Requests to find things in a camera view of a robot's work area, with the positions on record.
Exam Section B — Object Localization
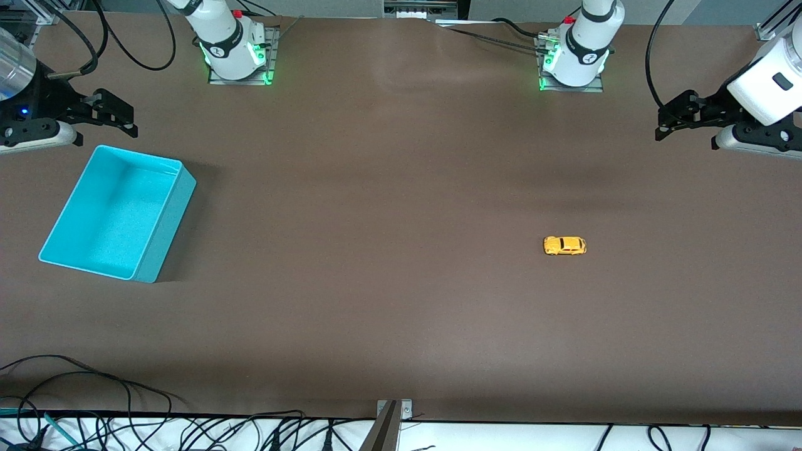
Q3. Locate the yellow beetle toy car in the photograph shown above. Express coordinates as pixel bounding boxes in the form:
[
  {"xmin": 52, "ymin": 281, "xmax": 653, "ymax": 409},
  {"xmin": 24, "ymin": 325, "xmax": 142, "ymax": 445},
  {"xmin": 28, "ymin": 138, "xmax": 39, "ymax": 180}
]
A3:
[{"xmin": 543, "ymin": 236, "xmax": 588, "ymax": 256}]

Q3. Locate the turquoise plastic bin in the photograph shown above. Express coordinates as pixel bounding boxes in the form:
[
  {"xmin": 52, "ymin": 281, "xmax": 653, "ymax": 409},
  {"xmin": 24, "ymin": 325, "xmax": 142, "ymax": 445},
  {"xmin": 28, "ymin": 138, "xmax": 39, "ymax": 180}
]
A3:
[{"xmin": 38, "ymin": 145, "xmax": 197, "ymax": 284}]

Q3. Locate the grey power strip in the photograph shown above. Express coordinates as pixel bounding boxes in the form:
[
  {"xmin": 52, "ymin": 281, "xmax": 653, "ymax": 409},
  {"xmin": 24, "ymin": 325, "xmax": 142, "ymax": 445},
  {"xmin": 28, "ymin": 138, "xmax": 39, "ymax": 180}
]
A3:
[{"xmin": 383, "ymin": 0, "xmax": 461, "ymax": 19}]

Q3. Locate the dark metal bar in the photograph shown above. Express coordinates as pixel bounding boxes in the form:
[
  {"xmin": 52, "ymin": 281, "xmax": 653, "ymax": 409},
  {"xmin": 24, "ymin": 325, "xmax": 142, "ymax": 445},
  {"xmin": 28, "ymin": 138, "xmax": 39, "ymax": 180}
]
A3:
[{"xmin": 358, "ymin": 401, "xmax": 400, "ymax": 451}]

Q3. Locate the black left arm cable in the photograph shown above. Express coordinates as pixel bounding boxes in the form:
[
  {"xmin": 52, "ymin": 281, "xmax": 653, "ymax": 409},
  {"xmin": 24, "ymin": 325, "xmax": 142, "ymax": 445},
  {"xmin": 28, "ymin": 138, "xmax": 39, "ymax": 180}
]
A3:
[{"xmin": 645, "ymin": 0, "xmax": 677, "ymax": 108}]

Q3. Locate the aluminium frame profile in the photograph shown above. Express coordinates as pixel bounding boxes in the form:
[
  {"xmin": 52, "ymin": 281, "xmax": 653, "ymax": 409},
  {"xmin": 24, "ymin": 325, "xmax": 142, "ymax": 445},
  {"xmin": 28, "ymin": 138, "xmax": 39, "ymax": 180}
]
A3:
[
  {"xmin": 755, "ymin": 0, "xmax": 802, "ymax": 42},
  {"xmin": 0, "ymin": 0, "xmax": 82, "ymax": 26}
]

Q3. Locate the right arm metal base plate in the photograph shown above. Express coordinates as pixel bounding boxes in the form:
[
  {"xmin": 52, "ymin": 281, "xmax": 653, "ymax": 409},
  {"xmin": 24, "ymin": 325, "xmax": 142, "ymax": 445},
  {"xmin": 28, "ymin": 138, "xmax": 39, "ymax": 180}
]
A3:
[{"xmin": 208, "ymin": 25, "xmax": 280, "ymax": 86}]

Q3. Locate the thick black base cable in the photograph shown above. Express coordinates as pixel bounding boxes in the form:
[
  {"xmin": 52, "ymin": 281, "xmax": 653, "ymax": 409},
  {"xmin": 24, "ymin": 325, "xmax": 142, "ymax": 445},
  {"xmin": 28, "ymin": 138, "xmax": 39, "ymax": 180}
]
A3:
[{"xmin": 492, "ymin": 18, "xmax": 551, "ymax": 39}]

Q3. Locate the thin dark base cable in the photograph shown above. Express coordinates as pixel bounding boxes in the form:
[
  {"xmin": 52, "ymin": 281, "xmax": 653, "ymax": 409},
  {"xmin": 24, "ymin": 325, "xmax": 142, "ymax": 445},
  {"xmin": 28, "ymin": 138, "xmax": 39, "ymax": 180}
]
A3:
[{"xmin": 437, "ymin": 24, "xmax": 544, "ymax": 52}]

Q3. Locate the long thin black cable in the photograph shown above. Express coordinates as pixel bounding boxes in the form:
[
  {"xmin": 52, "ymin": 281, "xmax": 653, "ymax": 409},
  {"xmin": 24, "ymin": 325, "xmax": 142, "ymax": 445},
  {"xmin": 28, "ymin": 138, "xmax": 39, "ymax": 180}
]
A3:
[{"xmin": 0, "ymin": 355, "xmax": 189, "ymax": 407}]

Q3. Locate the looped black cable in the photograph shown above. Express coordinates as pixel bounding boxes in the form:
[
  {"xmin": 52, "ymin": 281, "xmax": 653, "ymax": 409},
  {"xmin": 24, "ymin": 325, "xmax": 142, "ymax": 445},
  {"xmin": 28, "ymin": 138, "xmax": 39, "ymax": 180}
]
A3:
[{"xmin": 16, "ymin": 371, "xmax": 173, "ymax": 451}]

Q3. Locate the silver metal bracket plate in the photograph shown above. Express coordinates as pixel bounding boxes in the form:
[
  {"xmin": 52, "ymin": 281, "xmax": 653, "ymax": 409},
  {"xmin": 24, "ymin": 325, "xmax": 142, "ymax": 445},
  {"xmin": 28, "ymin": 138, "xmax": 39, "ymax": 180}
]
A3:
[{"xmin": 377, "ymin": 399, "xmax": 414, "ymax": 422}]

